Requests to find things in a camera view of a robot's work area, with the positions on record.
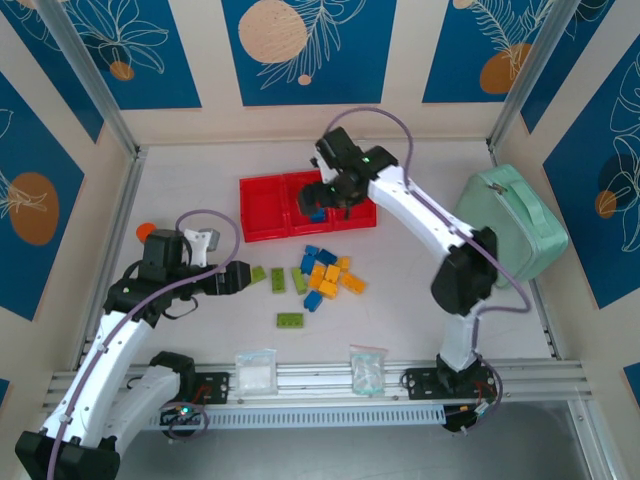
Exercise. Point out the green lego brick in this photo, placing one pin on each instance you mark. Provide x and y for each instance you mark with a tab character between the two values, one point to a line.
277	280
298	280
291	320
258	274

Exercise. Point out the orange capped clear bottle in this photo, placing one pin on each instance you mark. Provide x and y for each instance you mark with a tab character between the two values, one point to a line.
146	231

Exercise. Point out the mint green zipper bag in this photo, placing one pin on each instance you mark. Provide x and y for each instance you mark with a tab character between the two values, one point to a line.
530	230

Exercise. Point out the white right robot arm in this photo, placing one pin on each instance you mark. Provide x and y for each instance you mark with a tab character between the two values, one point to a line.
415	210

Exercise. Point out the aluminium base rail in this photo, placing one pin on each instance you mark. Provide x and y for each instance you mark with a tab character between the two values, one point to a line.
310	377

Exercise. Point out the aluminium frame post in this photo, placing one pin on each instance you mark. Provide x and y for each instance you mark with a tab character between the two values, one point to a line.
90	70
536	70

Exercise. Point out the clear plastic bag white contents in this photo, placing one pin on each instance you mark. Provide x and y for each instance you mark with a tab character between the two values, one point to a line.
256	375

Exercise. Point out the clear plastic bag green parts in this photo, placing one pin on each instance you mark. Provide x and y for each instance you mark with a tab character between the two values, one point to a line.
369	372

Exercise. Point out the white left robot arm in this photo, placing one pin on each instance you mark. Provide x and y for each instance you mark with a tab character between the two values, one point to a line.
150	395

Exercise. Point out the blue lego brick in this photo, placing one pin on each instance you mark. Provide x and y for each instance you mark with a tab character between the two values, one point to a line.
318	217
312	249
312	301
308	264
327	256

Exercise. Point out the small circuit board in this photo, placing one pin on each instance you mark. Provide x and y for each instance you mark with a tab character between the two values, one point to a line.
182	414

